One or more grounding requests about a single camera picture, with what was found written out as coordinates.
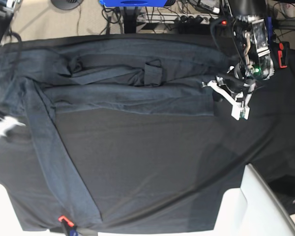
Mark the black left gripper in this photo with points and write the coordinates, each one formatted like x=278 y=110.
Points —
x=235 y=87

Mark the round black stand base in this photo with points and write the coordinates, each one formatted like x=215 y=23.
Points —
x=66 y=4

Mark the blue plastic bin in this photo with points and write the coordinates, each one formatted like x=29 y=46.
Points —
x=137 y=3

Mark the dark grey T-shirt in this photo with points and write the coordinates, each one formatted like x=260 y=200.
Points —
x=100 y=98

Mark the red black table clamp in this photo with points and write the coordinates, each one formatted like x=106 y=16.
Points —
x=283 y=54

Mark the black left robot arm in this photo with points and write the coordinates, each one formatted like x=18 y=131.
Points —
x=246 y=21

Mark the red blue front clamp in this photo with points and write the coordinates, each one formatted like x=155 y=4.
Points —
x=69 y=228

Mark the blue clamp at rear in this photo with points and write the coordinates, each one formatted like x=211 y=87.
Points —
x=269 y=28

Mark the power strip on floor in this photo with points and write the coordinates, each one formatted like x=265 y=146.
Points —
x=171 y=18

